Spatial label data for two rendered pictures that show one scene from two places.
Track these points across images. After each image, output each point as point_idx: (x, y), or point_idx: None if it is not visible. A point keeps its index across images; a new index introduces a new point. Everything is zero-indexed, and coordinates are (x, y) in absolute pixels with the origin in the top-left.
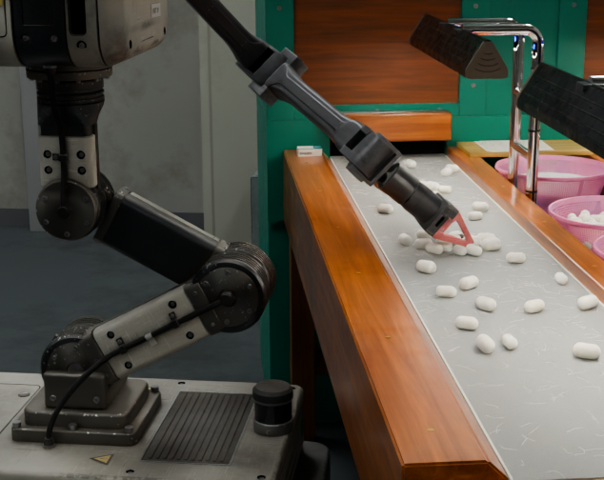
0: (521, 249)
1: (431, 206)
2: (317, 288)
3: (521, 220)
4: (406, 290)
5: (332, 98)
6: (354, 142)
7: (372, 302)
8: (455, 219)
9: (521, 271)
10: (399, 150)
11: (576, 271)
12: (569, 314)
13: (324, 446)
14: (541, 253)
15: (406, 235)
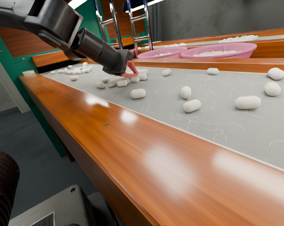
0: (154, 71)
1: (116, 55)
2: (62, 135)
3: (135, 63)
4: (152, 118)
5: (28, 51)
6: (36, 14)
7: (209, 185)
8: (130, 61)
9: (180, 77)
10: (63, 66)
11: (210, 66)
12: None
13: (99, 193)
14: (165, 69)
15: (100, 82)
